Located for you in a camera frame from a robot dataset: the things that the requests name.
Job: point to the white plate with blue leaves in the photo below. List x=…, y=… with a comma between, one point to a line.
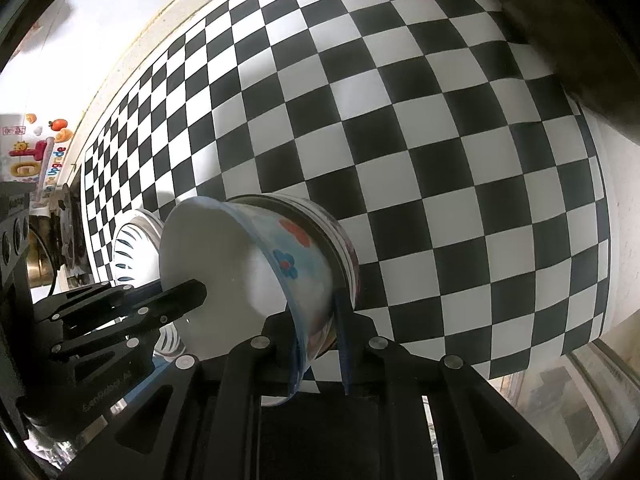
x=132, y=245

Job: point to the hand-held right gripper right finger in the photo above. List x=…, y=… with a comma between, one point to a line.
x=344, y=350

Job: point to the pink rose print bowl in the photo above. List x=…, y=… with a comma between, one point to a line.
x=351, y=260

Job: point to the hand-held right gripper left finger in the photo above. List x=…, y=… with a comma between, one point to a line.
x=277, y=332

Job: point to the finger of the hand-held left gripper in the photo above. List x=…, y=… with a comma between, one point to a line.
x=115, y=332
x=170, y=296

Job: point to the black and white checkered tablecloth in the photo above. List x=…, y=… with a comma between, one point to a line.
x=425, y=160

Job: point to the white bowl with flower print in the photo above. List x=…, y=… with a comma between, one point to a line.
x=225, y=260

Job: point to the colourful wall sticker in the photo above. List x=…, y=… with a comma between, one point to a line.
x=35, y=150

